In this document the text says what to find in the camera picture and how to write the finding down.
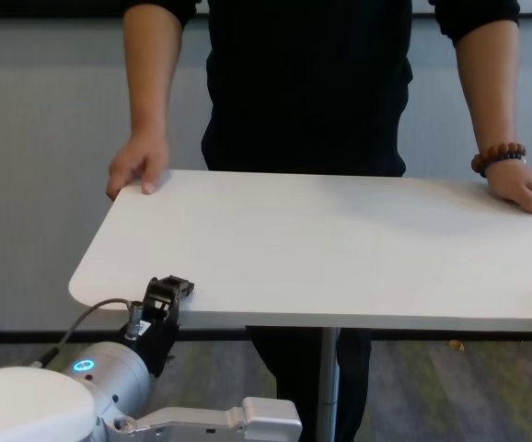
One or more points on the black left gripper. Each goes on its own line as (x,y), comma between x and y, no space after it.
(158,336)

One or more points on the white rolling pedestal table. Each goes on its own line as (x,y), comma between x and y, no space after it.
(316,248)

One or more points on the person's left forearm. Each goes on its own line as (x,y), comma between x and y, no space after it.
(489,87)

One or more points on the person's right forearm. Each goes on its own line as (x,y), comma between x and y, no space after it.
(153,73)

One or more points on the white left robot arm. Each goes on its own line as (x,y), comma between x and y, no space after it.
(17,405)

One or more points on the person's right hand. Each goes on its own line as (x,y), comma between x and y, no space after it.
(142,159)

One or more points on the person's left hand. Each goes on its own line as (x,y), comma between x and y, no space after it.
(521,186)

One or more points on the black framed glass whiteboard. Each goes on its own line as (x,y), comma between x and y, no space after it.
(40,8)

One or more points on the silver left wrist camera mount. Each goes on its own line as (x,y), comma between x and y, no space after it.
(229,421)

